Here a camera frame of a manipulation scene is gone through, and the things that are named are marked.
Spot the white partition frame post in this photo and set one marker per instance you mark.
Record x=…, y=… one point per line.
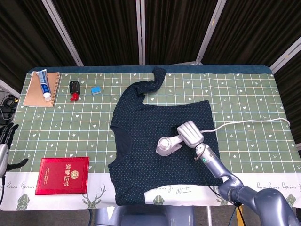
x=141, y=33
x=9, y=89
x=285, y=56
x=62, y=33
x=209, y=33

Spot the red certificate book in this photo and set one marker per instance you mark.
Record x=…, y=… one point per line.
x=62, y=175

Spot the brown spiral notebook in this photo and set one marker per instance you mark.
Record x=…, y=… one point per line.
x=35, y=96

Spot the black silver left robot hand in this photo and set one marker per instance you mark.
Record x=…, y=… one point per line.
x=3, y=155

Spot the yellow floor tape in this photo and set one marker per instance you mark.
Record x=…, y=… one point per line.
x=240, y=219

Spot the dark pleated curtain panel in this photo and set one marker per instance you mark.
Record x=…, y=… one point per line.
x=254, y=30
x=23, y=40
x=291, y=94
x=176, y=30
x=101, y=30

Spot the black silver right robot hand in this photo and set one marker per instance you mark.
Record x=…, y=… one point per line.
x=190, y=134

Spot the white table leg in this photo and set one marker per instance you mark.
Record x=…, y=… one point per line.
x=209, y=216

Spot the small blue cube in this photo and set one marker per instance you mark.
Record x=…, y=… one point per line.
x=95, y=90

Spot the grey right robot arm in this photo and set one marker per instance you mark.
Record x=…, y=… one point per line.
x=247, y=195

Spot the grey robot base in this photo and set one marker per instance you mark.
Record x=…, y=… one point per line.
x=141, y=217

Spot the green grid pattern tablecloth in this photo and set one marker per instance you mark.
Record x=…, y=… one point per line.
x=70, y=131

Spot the white blue toothpaste tube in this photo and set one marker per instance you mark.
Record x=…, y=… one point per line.
x=44, y=82

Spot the black bottle with red cap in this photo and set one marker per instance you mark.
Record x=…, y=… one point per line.
x=74, y=87

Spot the dark blue dotted shirt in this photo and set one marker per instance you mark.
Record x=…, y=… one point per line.
x=145, y=117

